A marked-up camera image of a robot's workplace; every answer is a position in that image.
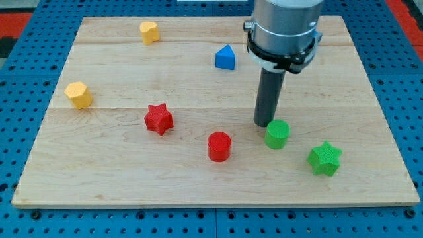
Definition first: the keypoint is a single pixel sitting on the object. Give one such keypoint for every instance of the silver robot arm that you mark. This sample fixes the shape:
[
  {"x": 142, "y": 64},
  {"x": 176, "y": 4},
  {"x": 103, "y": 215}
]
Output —
[{"x": 282, "y": 34}]

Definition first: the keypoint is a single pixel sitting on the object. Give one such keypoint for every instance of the blue triangle block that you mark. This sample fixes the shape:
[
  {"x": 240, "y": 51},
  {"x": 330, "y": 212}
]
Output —
[{"x": 225, "y": 58}]

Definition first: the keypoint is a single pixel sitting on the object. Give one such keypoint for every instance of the red star block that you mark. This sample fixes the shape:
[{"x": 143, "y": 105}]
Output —
[{"x": 158, "y": 119}]

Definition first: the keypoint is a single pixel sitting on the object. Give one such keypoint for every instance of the green cylinder block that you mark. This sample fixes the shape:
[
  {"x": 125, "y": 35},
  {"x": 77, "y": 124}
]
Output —
[{"x": 277, "y": 133}]

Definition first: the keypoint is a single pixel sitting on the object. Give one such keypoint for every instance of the yellow heart block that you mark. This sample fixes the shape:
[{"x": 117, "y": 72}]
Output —
[{"x": 149, "y": 32}]

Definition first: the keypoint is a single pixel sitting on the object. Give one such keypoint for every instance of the red cylinder block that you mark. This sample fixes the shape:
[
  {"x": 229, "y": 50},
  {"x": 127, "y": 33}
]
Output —
[{"x": 219, "y": 146}]

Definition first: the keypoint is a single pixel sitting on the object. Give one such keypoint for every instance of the yellow hexagon block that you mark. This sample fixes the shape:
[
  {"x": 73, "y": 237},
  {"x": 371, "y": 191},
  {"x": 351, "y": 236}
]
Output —
[{"x": 79, "y": 95}]

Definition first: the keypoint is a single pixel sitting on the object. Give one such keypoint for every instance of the green star block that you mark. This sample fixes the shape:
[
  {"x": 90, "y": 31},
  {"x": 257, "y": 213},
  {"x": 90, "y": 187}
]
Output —
[{"x": 324, "y": 159}]

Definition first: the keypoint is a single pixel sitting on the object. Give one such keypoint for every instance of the wooden board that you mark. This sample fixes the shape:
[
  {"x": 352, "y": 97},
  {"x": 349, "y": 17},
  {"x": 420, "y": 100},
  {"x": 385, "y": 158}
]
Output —
[{"x": 103, "y": 156}]

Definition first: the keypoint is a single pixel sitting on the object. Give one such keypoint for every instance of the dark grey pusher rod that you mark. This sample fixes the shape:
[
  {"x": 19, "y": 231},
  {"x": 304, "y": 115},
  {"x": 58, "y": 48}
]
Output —
[{"x": 270, "y": 86}]

